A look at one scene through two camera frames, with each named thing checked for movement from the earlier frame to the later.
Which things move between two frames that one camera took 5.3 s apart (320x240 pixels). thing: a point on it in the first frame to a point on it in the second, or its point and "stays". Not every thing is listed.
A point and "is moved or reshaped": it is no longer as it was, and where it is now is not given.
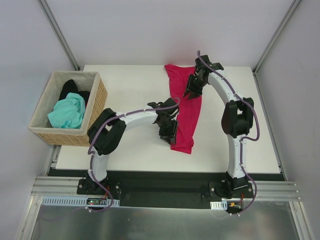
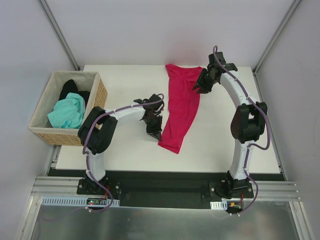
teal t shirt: [68, 113] stays
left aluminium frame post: [54, 23] stays
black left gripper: [168, 130] to [153, 126]
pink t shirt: [189, 110] is moved or reshaped
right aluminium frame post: [292, 8] stays
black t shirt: [70, 86] stays
